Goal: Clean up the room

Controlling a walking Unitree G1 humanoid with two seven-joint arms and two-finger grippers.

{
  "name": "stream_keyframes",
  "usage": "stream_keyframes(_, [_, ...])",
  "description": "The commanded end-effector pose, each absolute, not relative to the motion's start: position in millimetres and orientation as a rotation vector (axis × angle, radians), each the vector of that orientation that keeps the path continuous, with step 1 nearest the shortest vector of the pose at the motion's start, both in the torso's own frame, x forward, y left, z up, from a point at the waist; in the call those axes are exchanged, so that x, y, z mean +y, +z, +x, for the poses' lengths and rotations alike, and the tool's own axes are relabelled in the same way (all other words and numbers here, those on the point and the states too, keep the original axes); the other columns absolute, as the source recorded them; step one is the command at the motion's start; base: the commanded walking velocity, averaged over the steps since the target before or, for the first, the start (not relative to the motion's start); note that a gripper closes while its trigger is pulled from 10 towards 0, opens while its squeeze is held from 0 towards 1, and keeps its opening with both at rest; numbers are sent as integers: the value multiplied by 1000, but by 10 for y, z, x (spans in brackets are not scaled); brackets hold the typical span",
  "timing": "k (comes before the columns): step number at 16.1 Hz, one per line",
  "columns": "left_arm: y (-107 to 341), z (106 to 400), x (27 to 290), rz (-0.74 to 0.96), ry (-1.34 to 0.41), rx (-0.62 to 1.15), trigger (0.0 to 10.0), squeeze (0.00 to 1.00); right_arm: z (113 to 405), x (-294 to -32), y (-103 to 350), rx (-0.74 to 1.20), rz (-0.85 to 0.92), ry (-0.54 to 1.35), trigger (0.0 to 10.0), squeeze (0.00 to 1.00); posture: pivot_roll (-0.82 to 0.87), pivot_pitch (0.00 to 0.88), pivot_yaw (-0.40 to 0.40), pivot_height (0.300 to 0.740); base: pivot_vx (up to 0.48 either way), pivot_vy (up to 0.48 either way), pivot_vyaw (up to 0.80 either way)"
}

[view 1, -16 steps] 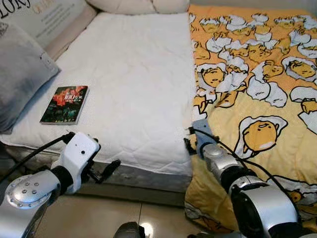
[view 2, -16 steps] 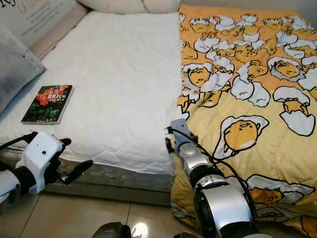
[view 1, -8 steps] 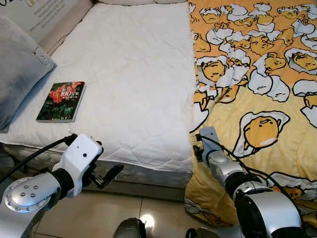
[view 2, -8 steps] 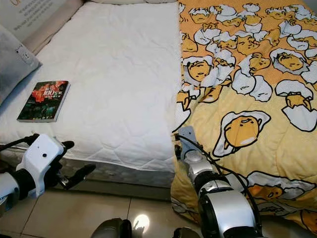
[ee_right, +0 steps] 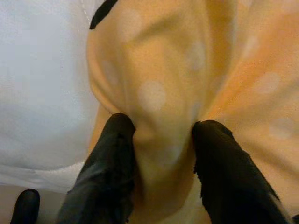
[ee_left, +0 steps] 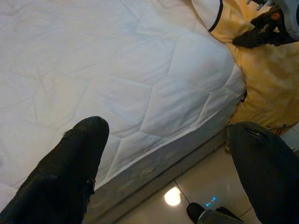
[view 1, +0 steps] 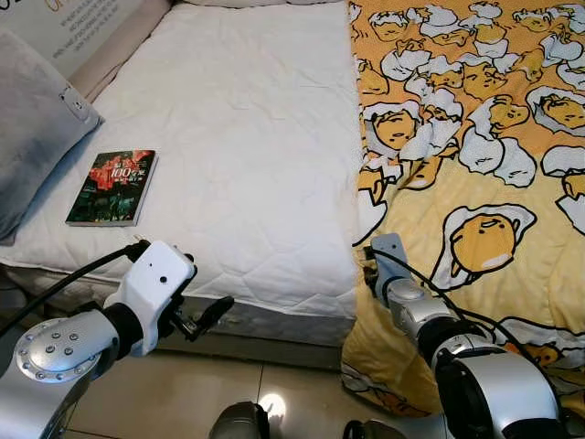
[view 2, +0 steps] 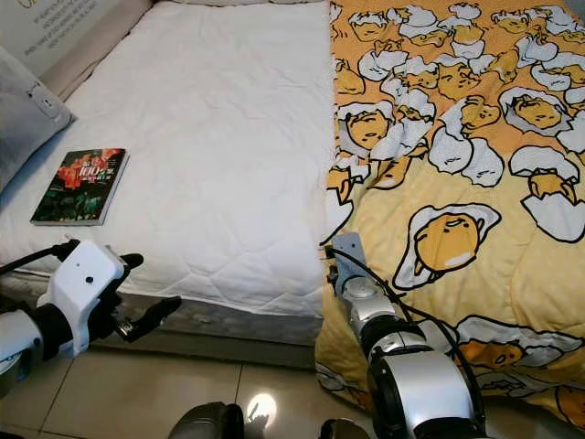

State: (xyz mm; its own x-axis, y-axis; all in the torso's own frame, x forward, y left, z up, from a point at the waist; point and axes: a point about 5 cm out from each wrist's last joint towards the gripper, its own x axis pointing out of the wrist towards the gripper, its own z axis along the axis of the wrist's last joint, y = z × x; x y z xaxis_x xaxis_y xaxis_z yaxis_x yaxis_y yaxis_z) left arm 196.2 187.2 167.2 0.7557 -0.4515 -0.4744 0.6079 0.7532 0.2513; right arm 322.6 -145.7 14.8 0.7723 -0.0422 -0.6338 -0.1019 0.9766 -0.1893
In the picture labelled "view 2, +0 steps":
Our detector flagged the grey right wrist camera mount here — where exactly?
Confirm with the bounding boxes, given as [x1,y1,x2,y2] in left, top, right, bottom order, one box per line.
[329,231,367,284]

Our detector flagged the grey robot left leg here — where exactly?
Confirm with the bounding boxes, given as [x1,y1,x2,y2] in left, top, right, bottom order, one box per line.
[169,402,245,439]

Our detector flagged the yellow cartoon egg blanket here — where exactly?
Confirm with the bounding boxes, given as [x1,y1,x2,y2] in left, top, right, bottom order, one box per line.
[315,0,585,431]

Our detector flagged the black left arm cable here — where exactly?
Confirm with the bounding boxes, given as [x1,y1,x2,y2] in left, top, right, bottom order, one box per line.
[0,240,79,277]

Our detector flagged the white quilted mattress pad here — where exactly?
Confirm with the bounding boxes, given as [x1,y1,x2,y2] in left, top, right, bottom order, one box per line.
[0,0,344,319]

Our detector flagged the grey velvet pillow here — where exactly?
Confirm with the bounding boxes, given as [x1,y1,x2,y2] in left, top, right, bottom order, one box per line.
[0,46,74,198]

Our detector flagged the white printed wall poster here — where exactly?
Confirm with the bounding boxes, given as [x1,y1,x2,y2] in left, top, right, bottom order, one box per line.
[20,0,120,76]

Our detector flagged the dark cover paperback book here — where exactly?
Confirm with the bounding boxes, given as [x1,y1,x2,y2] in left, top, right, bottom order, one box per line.
[30,148,130,227]

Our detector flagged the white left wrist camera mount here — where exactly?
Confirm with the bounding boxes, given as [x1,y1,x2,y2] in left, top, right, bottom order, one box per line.
[50,240,129,356]

